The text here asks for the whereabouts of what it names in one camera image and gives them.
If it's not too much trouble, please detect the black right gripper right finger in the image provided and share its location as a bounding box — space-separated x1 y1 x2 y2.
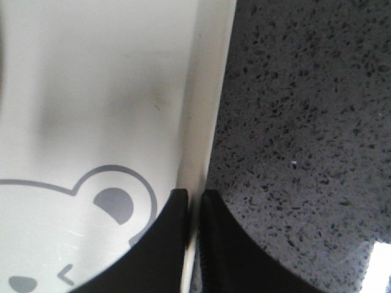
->
199 190 319 292

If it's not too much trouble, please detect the cream bear serving tray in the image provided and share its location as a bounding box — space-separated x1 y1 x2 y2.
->
1 1 236 292

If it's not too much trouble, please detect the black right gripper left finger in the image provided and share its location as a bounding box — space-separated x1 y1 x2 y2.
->
73 189 189 293

